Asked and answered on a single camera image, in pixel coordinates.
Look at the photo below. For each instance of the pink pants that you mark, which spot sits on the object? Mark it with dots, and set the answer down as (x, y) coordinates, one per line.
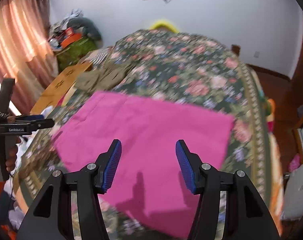
(148, 185)

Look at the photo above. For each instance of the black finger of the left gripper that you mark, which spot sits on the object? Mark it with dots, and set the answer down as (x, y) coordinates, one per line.
(35, 122)

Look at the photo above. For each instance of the clutter pile with green box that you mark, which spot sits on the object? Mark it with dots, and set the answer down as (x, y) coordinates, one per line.
(73, 37)

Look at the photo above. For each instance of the wall socket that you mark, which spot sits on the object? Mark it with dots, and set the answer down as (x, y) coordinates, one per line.
(256, 54)

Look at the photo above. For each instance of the floral green bedspread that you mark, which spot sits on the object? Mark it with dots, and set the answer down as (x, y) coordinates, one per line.
(181, 68)

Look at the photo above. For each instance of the wooden bed post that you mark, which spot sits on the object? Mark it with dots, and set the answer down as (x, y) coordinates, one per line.
(236, 49)

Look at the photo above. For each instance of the yellow curved object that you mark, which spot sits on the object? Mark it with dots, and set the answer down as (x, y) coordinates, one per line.
(164, 25)

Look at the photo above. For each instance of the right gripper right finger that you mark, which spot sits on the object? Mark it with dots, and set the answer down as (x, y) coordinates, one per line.
(190, 164)

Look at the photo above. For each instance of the pink orange curtain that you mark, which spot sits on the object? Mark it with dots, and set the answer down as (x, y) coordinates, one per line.
(25, 53)

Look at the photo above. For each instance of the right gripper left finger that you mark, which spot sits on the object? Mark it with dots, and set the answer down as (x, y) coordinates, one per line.
(107, 164)

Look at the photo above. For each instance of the orange yellow blanket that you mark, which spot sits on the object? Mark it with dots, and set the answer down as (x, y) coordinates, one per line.
(277, 187)

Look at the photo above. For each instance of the left hand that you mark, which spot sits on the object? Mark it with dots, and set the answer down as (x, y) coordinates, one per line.
(11, 160)

